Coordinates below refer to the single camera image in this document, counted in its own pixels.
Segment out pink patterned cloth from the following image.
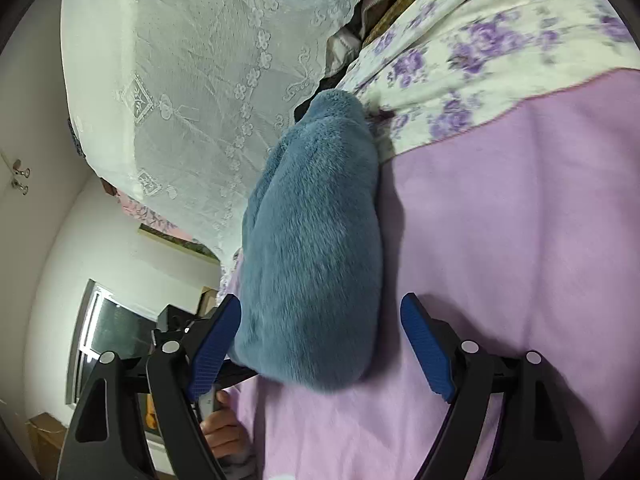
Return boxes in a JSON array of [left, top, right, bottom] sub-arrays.
[[100, 180, 218, 261]]

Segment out crumpled white cloth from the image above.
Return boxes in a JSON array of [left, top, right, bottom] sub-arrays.
[[327, 27, 365, 75]]

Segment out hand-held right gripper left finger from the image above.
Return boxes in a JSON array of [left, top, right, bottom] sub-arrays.
[[57, 294, 243, 480]]

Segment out brown woven mat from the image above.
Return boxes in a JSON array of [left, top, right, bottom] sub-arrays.
[[362, 0, 456, 48]]

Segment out blue fluffy garment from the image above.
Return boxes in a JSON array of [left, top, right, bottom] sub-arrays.
[[227, 89, 385, 393]]

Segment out white lace cloth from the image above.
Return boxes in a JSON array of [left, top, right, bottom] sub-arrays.
[[60, 0, 373, 266]]

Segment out white cabinet door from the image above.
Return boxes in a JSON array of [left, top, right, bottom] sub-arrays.
[[0, 145, 96, 286]]

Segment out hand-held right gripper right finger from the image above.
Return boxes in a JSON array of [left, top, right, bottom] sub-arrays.
[[400, 292, 586, 480]]

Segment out orange object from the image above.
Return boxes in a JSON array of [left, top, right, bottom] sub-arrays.
[[144, 395, 162, 432]]

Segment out brown wooden furniture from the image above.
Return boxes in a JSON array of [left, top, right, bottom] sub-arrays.
[[27, 412, 70, 477]]

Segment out cardboard box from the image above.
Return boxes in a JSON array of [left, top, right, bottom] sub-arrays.
[[197, 285, 222, 317]]

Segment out lilac bed sheet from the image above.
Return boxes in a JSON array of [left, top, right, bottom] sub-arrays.
[[215, 67, 640, 480]]

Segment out person's left hand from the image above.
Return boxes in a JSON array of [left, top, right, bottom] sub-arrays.
[[201, 392, 250, 458]]

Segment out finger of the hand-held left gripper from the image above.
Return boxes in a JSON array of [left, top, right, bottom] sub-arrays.
[[219, 360, 263, 389]]

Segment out window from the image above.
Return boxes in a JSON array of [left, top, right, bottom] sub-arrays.
[[65, 280, 161, 406]]

